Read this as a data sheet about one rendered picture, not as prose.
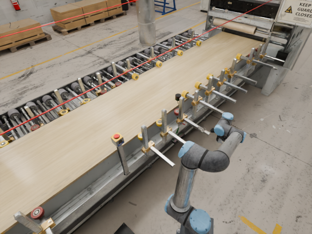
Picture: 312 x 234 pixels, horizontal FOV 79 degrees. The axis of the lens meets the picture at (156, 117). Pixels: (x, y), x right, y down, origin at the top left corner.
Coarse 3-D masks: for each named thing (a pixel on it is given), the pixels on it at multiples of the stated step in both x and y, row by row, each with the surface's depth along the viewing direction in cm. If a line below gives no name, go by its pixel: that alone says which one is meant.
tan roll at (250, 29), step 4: (212, 20) 369; (216, 20) 359; (220, 20) 355; (224, 20) 351; (228, 20) 348; (216, 24) 363; (220, 24) 357; (224, 24) 351; (228, 24) 346; (232, 24) 342; (236, 24) 338; (240, 24) 334; (244, 24) 332; (232, 28) 346; (236, 28) 340; (240, 28) 334; (244, 28) 330; (248, 28) 326; (252, 28) 322; (248, 32) 330; (252, 32) 324; (260, 32) 319; (264, 32) 315; (268, 32) 312
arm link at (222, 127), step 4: (220, 120) 158; (224, 120) 156; (216, 124) 156; (220, 124) 152; (224, 124) 152; (228, 124) 155; (216, 128) 152; (220, 128) 150; (224, 128) 150; (228, 128) 149; (216, 132) 154; (220, 132) 152; (224, 132) 150
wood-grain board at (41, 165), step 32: (192, 64) 280; (224, 64) 276; (128, 96) 231; (160, 96) 228; (64, 128) 196; (96, 128) 194; (128, 128) 192; (0, 160) 170; (32, 160) 169; (64, 160) 168; (96, 160) 166; (0, 192) 149; (32, 192) 148; (0, 224) 132
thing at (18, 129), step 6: (168, 54) 340; (144, 60) 328; (162, 60) 325; (132, 72) 300; (96, 84) 280; (90, 96) 260; (48, 108) 245; (72, 108) 243; (54, 114) 236; (12, 120) 231; (24, 120) 230; (48, 120) 229; (30, 126) 223; (18, 132) 216
